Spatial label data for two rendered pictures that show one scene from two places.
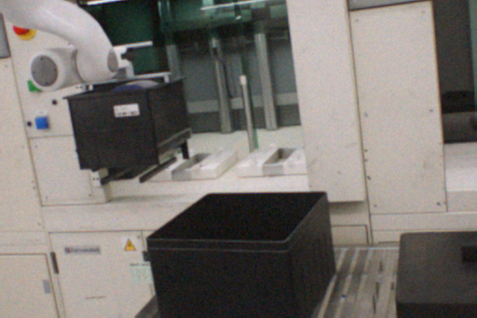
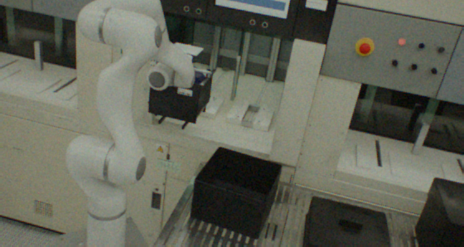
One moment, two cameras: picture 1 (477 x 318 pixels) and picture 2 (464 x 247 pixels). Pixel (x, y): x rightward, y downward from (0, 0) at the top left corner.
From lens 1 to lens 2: 0.74 m
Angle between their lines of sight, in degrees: 19
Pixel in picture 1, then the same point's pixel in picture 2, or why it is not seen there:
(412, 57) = (342, 106)
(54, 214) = not seen: hidden behind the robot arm
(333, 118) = (294, 125)
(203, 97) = (202, 41)
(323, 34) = (303, 84)
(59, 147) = not seen: hidden behind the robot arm
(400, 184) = (315, 161)
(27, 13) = (160, 56)
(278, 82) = (251, 47)
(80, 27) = (185, 66)
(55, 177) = not seen: hidden behind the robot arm
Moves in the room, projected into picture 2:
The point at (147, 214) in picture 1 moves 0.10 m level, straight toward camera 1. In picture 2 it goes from (175, 137) to (179, 148)
